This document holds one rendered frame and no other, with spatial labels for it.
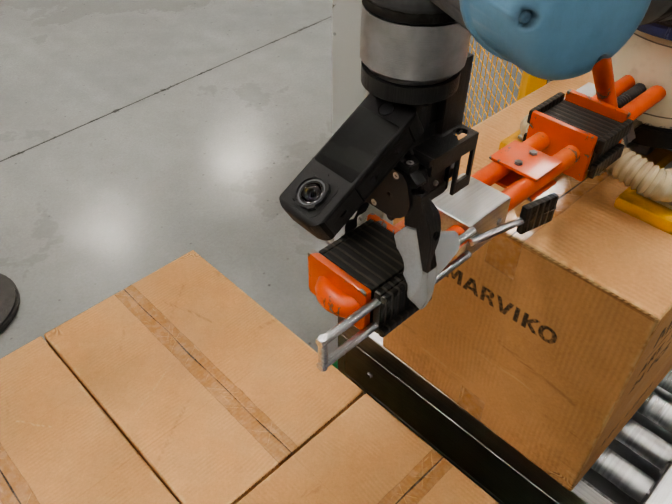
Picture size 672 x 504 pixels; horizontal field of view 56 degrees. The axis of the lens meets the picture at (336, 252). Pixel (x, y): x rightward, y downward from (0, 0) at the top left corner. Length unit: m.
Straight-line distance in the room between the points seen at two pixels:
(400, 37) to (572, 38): 0.14
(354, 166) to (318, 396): 0.90
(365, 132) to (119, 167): 2.56
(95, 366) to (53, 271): 1.14
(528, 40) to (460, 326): 0.74
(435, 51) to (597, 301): 0.48
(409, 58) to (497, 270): 0.51
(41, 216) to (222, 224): 0.74
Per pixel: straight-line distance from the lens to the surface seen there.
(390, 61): 0.43
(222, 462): 1.24
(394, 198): 0.49
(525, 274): 0.87
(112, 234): 2.61
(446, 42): 0.43
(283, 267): 2.34
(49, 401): 1.41
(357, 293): 0.54
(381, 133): 0.45
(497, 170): 0.72
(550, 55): 0.32
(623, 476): 1.32
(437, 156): 0.49
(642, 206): 0.93
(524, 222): 0.66
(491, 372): 1.03
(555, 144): 0.79
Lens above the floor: 1.61
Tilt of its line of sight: 42 degrees down
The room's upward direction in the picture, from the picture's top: straight up
